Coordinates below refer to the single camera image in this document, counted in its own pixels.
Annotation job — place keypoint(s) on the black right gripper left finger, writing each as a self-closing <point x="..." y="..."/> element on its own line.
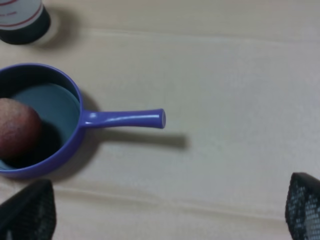
<point x="30" y="214"/>

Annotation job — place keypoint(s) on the black mesh pen holder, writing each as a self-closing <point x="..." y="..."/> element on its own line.
<point x="23" y="21"/>

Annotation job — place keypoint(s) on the cream tablecloth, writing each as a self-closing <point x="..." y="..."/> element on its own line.
<point x="239" y="81"/>

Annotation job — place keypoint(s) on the red peach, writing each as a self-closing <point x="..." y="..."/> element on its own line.
<point x="20" y="128"/>

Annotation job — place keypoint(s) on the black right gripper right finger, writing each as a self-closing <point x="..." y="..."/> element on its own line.
<point x="302" y="209"/>

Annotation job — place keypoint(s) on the purple pan with handle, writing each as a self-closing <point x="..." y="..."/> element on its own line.
<point x="59" y="103"/>

